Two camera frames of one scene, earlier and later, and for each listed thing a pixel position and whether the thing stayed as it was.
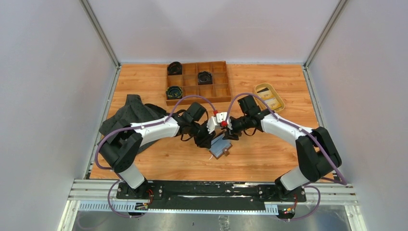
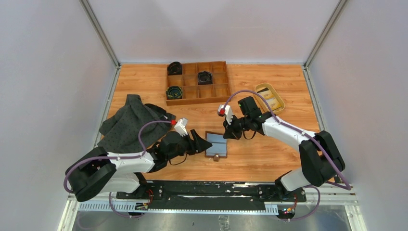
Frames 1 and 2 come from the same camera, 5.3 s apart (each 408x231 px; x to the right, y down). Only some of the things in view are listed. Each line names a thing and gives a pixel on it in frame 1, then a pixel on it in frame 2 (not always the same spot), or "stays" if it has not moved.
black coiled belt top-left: [174, 68] stays
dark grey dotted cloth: [133, 111] stays
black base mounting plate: [166, 195] stays
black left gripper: [205, 141] to [198, 144]
